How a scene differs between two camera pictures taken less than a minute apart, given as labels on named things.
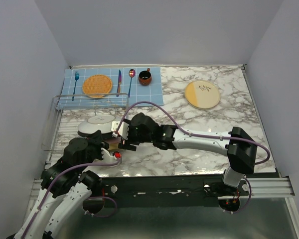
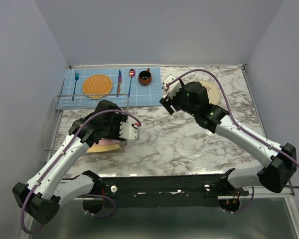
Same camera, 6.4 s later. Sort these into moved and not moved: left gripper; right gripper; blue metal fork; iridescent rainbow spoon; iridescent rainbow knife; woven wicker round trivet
Moved: left gripper; right gripper
Not moved: iridescent rainbow spoon; blue metal fork; iridescent rainbow knife; woven wicker round trivet
